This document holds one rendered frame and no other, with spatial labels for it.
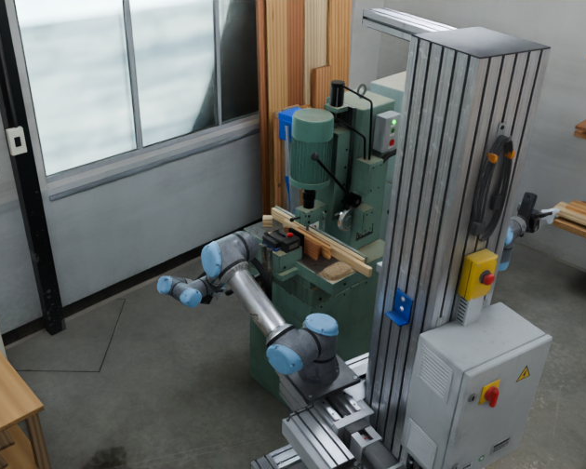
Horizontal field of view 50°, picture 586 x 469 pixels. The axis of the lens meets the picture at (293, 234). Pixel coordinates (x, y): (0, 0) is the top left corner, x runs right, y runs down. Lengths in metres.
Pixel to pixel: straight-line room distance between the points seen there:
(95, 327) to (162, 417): 0.86
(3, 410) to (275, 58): 2.60
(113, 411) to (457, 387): 2.02
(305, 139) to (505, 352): 1.21
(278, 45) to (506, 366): 2.81
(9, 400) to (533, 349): 1.97
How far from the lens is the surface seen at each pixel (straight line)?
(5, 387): 2.88
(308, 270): 2.72
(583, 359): 4.06
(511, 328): 2.00
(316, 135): 2.61
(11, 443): 3.12
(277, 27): 4.15
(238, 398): 3.39
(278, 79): 4.21
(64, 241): 3.79
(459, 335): 1.92
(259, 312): 2.15
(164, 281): 2.61
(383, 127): 2.78
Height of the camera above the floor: 2.40
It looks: 30 degrees down
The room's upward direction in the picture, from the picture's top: 2 degrees clockwise
